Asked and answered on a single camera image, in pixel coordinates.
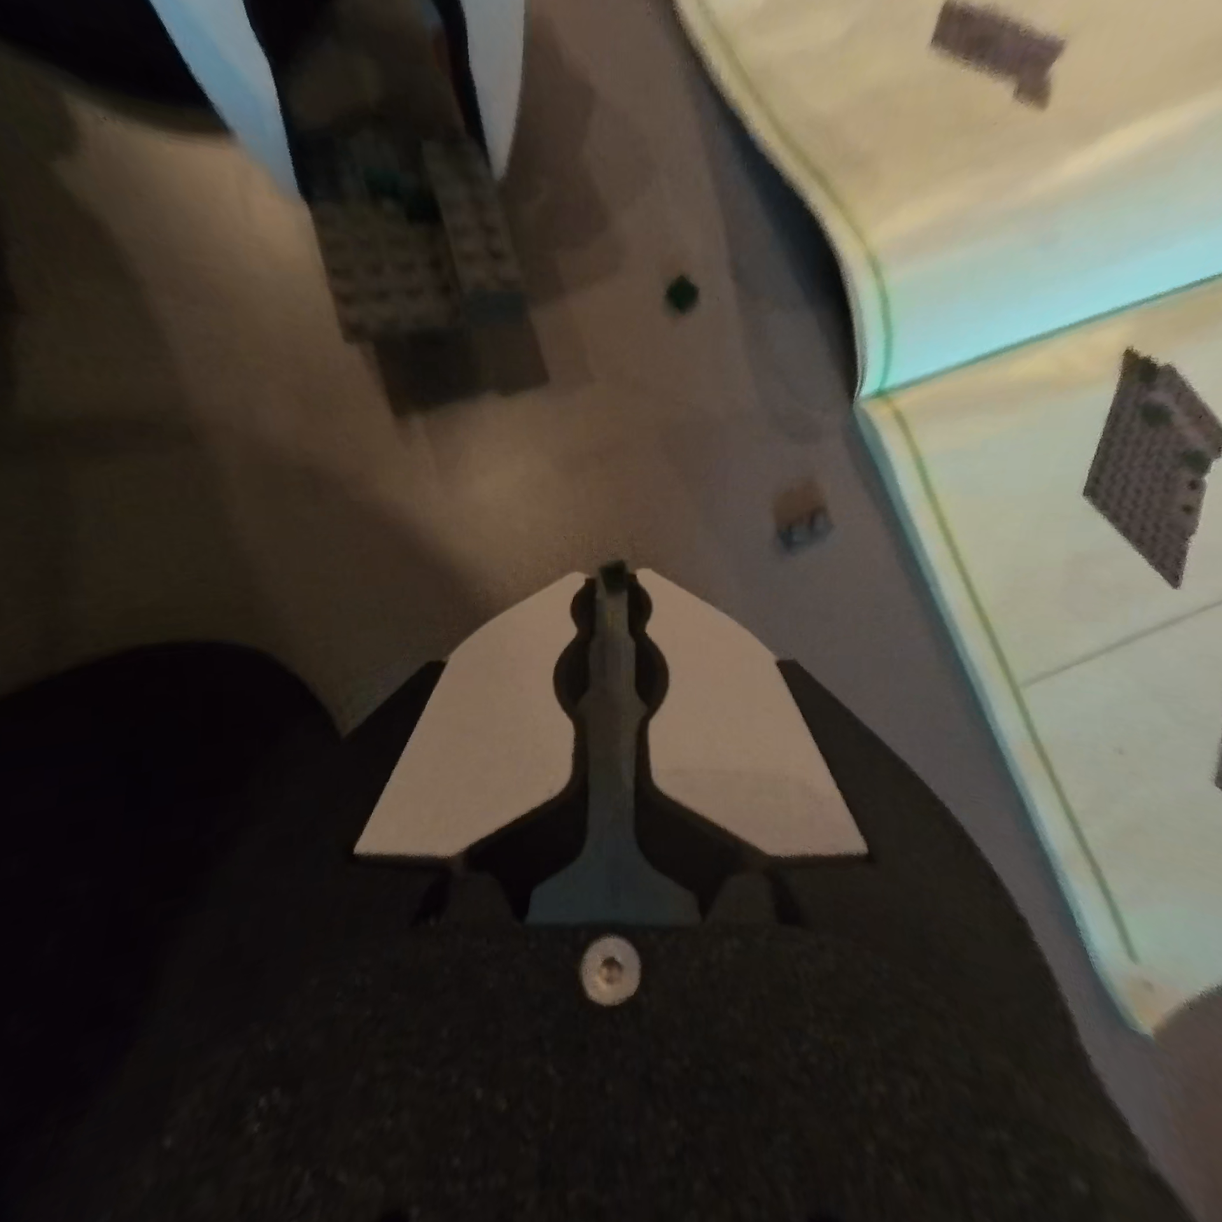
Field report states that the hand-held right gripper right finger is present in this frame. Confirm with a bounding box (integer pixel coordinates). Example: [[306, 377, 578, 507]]
[[626, 569, 870, 901]]

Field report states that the grey studded building plate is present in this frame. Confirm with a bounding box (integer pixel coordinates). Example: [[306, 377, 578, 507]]
[[304, 115, 535, 350]]

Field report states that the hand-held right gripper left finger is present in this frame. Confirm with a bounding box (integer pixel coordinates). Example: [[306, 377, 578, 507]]
[[354, 571, 598, 901]]

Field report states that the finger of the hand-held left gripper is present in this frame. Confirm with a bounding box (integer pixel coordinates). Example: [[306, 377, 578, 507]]
[[464, 0, 525, 185], [151, 0, 301, 192]]

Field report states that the open instruction booklet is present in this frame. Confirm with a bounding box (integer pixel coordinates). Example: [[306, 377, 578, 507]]
[[672, 0, 1222, 1038]]

